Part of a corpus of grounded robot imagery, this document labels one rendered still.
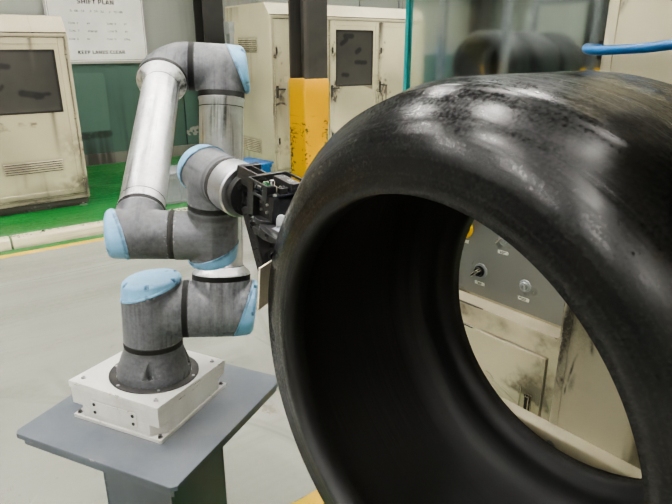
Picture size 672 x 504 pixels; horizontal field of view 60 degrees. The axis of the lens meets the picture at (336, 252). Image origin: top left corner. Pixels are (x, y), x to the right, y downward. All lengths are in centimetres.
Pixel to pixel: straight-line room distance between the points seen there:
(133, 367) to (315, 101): 524
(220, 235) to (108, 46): 765
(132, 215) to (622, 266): 86
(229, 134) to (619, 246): 118
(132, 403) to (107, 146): 733
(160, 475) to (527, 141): 120
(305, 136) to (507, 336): 524
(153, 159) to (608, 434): 93
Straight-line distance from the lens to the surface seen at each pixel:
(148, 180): 116
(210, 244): 106
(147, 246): 107
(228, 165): 96
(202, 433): 156
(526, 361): 146
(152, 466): 149
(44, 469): 260
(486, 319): 150
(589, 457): 98
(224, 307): 148
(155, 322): 151
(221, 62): 149
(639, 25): 84
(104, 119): 867
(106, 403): 161
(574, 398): 98
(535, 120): 45
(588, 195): 41
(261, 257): 93
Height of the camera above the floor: 151
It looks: 19 degrees down
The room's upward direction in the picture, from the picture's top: straight up
